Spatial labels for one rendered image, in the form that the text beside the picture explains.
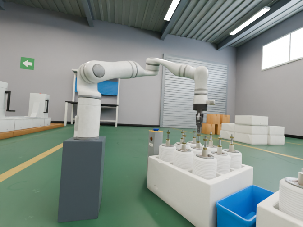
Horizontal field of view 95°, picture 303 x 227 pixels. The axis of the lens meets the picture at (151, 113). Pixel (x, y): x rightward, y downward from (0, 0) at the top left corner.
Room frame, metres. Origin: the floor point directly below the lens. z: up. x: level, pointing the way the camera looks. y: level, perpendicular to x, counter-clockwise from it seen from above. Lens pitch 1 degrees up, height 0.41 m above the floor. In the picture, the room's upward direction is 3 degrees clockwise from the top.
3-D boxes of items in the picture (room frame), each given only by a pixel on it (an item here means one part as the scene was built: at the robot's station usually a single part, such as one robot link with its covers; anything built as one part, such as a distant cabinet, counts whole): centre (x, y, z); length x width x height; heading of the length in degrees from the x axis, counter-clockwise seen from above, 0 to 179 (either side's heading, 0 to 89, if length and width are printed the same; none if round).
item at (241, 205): (0.53, -0.39, 0.06); 0.30 x 0.11 x 0.12; 123
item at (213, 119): (4.21, -1.86, 0.45); 0.30 x 0.24 x 0.30; 15
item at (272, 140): (2.92, -2.43, 0.09); 0.39 x 0.39 x 0.18; 17
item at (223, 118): (4.32, -2.21, 0.45); 0.30 x 0.24 x 0.30; 11
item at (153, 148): (0.96, -0.04, 0.16); 0.07 x 0.07 x 0.31; 35
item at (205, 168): (0.60, -0.24, 0.16); 0.10 x 0.10 x 0.18
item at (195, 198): (0.77, -0.27, 0.09); 0.39 x 0.39 x 0.18; 35
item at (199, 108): (0.77, -0.27, 0.45); 0.08 x 0.08 x 0.09
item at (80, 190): (0.61, 0.27, 0.15); 0.14 x 0.14 x 0.30; 13
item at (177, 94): (6.14, -1.92, 1.55); 3.20 x 0.12 x 3.10; 103
